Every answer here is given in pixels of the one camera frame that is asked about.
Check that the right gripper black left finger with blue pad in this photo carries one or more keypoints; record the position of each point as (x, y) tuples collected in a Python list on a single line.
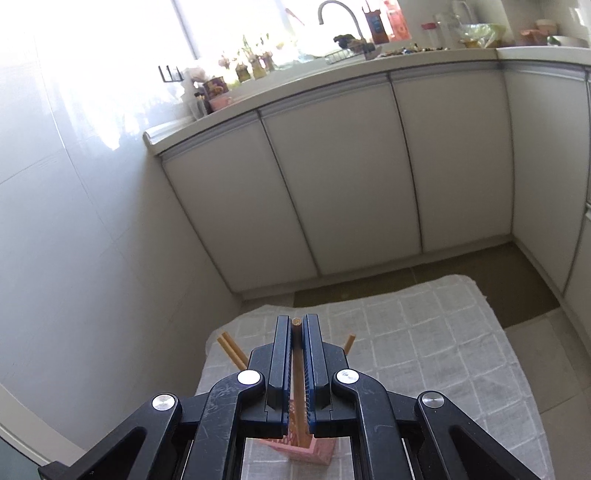
[(198, 437)]

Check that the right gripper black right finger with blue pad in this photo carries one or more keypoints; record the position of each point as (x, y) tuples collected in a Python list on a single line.
[(394, 436)]

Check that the wooden chopstick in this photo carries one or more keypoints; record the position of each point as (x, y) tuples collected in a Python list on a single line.
[(349, 344), (232, 355), (297, 364), (237, 351)]

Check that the pink perforated utensil holder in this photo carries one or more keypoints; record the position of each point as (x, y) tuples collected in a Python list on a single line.
[(318, 452)]

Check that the grey checked tablecloth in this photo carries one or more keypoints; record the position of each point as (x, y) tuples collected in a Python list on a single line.
[(440, 335)]

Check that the patterned mug on counter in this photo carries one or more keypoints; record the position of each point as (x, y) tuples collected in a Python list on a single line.
[(215, 87)]

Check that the black dish rack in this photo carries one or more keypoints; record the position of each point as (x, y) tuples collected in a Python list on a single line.
[(170, 74)]

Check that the curved metal faucet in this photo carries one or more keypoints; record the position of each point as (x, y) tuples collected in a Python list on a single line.
[(339, 18)]

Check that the dark red bottle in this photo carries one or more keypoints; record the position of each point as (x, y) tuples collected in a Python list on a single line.
[(377, 29)]

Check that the pink dish soap bottle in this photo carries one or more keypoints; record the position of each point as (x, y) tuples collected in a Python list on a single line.
[(397, 21)]

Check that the green vegetable bag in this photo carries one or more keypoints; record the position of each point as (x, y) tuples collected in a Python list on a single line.
[(482, 35)]

